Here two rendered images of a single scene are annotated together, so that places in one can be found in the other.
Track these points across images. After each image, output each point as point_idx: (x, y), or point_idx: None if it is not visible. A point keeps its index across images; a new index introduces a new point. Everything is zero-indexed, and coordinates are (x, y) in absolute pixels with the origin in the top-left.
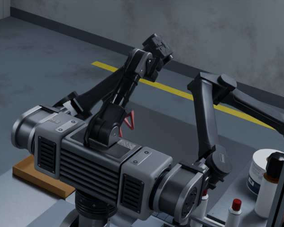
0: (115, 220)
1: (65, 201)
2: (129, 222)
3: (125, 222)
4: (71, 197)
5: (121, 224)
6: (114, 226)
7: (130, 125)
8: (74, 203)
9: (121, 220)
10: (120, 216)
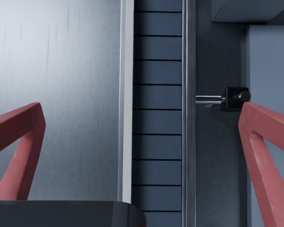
0: (221, 87)
1: (254, 225)
2: (205, 56)
3: (211, 64)
4: (215, 226)
5: (222, 68)
6: (254, 69)
7: (30, 148)
8: (228, 206)
9: (211, 75)
10: (199, 86)
